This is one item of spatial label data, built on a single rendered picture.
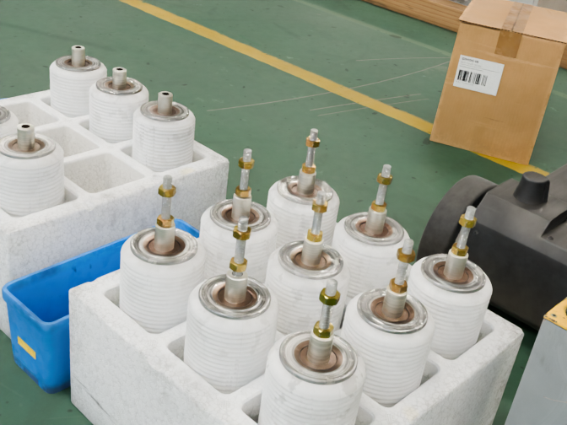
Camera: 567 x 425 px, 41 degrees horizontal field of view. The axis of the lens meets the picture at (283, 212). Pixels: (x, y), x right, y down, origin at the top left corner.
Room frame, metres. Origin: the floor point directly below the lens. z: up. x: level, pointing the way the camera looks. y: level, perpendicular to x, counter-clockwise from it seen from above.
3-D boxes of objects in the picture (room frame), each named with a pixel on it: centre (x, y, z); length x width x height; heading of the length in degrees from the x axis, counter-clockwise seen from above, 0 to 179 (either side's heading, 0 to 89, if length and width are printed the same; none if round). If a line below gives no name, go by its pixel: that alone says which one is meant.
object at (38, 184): (0.92, 0.36, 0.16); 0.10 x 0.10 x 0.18
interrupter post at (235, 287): (0.65, 0.04, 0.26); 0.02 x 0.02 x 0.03
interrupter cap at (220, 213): (0.81, 0.05, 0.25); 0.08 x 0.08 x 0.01
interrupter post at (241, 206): (0.81, 0.05, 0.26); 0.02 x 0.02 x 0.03
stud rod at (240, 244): (0.65, 0.04, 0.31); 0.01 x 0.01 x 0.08
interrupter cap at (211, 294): (0.65, 0.04, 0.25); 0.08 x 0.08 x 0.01
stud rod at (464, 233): (0.75, -0.20, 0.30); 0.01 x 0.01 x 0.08
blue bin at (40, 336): (0.86, 0.21, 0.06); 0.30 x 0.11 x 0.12; 141
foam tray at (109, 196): (1.08, 0.37, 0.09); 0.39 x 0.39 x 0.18; 50
